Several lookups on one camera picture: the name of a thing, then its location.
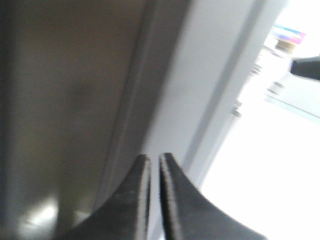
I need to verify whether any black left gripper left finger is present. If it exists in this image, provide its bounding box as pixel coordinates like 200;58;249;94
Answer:
59;154;151;240

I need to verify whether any white fridge door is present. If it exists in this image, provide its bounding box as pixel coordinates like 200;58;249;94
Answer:
0;0;283;240

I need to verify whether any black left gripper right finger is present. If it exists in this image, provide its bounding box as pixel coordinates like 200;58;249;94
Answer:
159;153;266;240

